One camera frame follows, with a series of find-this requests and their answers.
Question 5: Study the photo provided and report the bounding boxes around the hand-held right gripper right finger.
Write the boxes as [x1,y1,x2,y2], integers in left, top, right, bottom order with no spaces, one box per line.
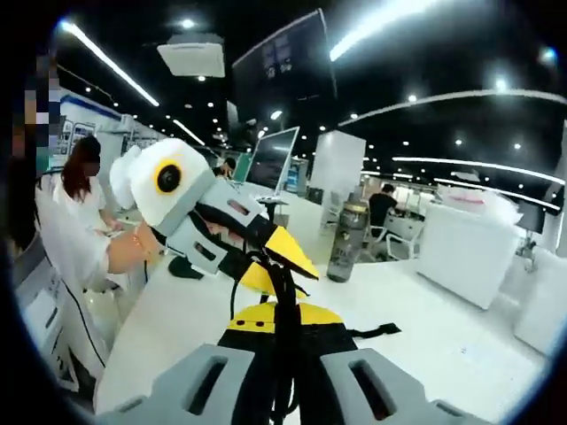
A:
[295,301,493,425]

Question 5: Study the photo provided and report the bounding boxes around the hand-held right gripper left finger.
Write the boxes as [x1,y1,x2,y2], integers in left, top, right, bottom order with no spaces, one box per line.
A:
[96,301,279,425]

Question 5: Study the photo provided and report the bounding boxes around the black Velcro strap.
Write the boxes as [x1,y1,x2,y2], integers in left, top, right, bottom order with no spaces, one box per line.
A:
[349,322,403,340]

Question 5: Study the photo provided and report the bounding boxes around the black data cable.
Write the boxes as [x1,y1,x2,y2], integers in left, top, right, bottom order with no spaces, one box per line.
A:
[229,249,312,425]

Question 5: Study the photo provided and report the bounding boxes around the white desktop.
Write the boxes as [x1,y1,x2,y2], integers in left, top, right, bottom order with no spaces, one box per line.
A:
[95,245,553,425]

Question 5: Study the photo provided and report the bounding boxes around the person's left hand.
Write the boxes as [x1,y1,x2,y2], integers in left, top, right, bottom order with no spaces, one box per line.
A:
[135,220,164,262]

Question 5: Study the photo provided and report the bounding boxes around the black monitor stand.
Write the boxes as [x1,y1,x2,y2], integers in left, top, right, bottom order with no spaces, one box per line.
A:
[259,194,290,228]

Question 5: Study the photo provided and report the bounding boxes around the white-framed monitor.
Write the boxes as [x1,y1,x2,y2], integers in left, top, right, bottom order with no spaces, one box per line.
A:
[245,125,301,197]

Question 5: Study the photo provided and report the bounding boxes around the person's white clothing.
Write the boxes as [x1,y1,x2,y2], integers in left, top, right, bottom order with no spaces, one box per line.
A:
[8,176,112,294]

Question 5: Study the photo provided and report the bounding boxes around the grey water bottle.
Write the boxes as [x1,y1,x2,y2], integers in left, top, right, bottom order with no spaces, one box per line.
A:
[326,192,371,283]

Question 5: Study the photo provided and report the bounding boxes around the white ceiling air conditioner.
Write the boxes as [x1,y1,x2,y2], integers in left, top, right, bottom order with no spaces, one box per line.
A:
[156,34,226,79]

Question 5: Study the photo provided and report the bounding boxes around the white office chair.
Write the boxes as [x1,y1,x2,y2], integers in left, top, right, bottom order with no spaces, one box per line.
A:
[370,211,421,263]

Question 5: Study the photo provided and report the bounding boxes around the large hanging dark screen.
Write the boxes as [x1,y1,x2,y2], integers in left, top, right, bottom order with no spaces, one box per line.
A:
[231,7,338,132]

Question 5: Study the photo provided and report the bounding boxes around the large white storage bin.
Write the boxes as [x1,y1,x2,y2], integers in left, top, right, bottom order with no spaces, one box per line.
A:
[415,199,523,311]

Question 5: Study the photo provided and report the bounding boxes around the pink and white bags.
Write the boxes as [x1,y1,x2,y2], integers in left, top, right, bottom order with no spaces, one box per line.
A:
[436,176,524,225]

